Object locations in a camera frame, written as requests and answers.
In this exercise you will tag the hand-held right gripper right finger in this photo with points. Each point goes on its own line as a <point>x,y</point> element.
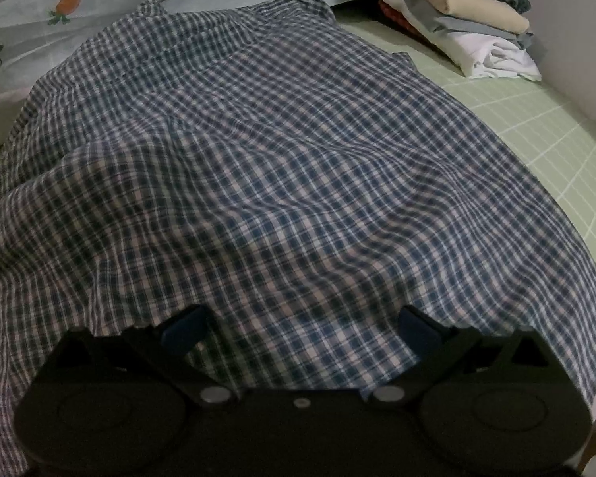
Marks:
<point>418,332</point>

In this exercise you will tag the stack of folded clothes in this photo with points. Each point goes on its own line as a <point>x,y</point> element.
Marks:
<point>496,57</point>

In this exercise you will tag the folded red garment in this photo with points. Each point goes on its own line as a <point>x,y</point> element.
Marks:
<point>395,16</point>

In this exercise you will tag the blue white plaid shirt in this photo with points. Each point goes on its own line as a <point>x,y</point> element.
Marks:
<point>278,184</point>

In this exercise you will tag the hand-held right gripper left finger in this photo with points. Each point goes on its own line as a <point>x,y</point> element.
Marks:
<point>183,332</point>

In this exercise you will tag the green grid cutting mat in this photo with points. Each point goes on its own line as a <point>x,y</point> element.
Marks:
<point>526,124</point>

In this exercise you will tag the folded grey garment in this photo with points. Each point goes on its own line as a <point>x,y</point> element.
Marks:
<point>457,26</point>

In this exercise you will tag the pale blue carrot print bedding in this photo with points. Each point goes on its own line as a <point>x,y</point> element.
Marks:
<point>39,35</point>

